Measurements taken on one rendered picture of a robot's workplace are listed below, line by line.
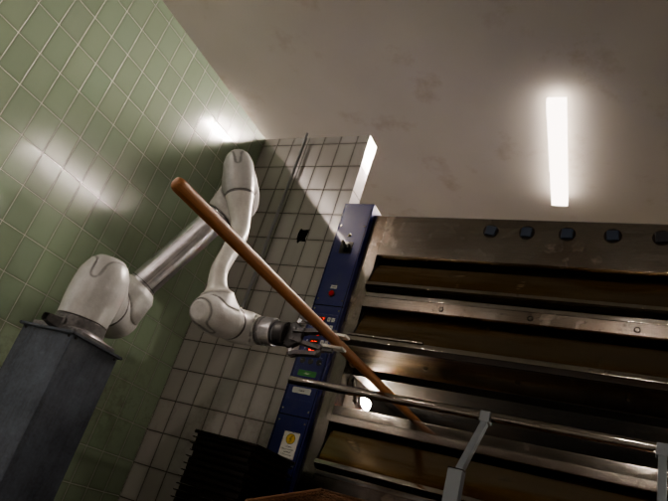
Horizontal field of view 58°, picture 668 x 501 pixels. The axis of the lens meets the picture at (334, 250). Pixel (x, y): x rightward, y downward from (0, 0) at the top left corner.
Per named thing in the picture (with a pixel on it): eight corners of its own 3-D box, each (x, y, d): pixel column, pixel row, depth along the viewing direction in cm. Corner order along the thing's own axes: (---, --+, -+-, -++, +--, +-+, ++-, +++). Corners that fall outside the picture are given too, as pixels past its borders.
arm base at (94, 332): (19, 317, 172) (28, 299, 174) (72, 345, 190) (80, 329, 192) (65, 326, 164) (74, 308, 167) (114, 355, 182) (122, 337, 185)
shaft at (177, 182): (178, 188, 110) (184, 174, 111) (165, 188, 111) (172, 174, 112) (422, 429, 244) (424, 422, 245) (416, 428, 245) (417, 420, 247)
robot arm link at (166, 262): (67, 305, 193) (85, 324, 213) (100, 338, 190) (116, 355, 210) (237, 159, 221) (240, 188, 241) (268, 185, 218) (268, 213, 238)
